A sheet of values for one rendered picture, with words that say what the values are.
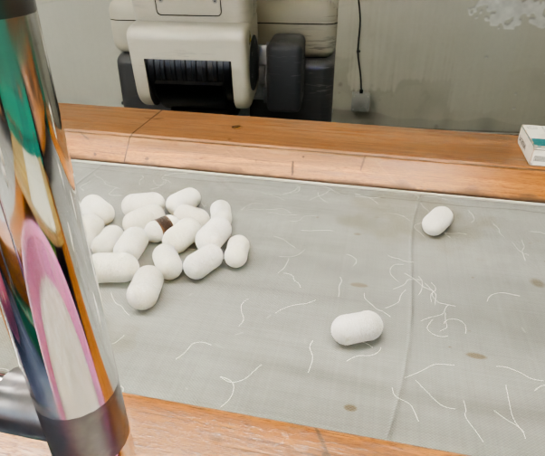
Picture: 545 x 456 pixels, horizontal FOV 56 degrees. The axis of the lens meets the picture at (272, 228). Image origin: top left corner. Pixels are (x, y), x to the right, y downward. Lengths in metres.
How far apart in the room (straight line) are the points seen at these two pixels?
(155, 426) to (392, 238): 0.25
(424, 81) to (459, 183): 1.98
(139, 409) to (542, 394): 0.22
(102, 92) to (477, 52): 1.75
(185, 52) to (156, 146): 0.45
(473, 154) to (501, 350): 0.25
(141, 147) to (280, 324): 0.30
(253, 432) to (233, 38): 0.80
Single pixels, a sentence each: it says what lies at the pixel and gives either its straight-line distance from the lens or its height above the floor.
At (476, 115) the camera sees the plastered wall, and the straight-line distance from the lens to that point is 2.58.
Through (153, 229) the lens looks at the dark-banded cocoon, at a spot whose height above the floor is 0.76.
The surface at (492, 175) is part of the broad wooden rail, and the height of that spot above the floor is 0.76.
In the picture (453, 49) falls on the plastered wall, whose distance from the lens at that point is 2.48.
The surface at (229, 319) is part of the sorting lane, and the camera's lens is 0.34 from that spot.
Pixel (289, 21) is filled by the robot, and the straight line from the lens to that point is 1.24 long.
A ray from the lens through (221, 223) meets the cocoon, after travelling 0.40.
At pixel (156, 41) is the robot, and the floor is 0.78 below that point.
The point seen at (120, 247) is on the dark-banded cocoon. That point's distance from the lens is 0.39.
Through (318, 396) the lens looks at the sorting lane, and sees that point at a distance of 0.30.
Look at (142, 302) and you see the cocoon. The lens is 0.34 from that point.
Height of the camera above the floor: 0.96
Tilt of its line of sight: 31 degrees down
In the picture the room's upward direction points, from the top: straight up
